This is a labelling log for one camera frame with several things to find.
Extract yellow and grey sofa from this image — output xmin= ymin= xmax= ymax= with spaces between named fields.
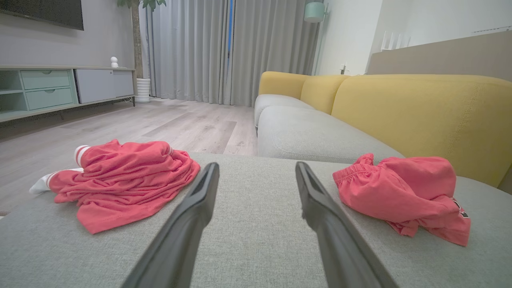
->
xmin=0 ymin=152 xmax=512 ymax=288

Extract grey pleated curtain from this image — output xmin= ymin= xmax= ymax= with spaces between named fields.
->
xmin=230 ymin=0 xmax=322 ymax=107
xmin=139 ymin=0 xmax=233 ymax=105

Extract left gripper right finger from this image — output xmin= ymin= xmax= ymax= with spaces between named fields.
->
xmin=295 ymin=161 xmax=400 ymax=288

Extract black wall television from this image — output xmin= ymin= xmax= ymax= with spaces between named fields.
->
xmin=0 ymin=0 xmax=84 ymax=31

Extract white ribbed plant pot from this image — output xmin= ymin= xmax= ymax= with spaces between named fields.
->
xmin=136 ymin=78 xmax=152 ymax=103

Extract red shirt with white sleeves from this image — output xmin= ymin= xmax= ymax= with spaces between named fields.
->
xmin=29 ymin=139 xmax=201 ymax=235

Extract long yellow sofa backrest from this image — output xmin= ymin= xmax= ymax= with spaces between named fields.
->
xmin=331 ymin=74 xmax=512 ymax=188

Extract grey sofa seat cushion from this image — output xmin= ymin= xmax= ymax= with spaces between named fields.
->
xmin=254 ymin=94 xmax=316 ymax=128
xmin=257 ymin=106 xmax=405 ymax=164

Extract mint and white TV cabinet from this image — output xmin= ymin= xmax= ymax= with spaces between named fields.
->
xmin=0 ymin=65 xmax=136 ymax=123

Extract short yellow sofa backrest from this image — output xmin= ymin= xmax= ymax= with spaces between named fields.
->
xmin=300 ymin=75 xmax=350 ymax=115

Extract indoor tree plant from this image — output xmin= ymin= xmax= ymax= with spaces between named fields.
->
xmin=117 ymin=0 xmax=167 ymax=79

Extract beige low partition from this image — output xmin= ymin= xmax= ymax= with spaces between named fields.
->
xmin=367 ymin=31 xmax=512 ymax=82

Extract teal shade floor lamp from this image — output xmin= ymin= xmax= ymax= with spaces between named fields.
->
xmin=304 ymin=0 xmax=330 ymax=76

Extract red shorts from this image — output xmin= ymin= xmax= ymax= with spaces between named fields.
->
xmin=332 ymin=153 xmax=472 ymax=247

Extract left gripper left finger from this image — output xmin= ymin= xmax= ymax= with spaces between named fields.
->
xmin=121 ymin=162 xmax=220 ymax=288

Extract yellow sofa end backrest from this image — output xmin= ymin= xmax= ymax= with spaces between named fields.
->
xmin=258 ymin=71 xmax=310 ymax=100

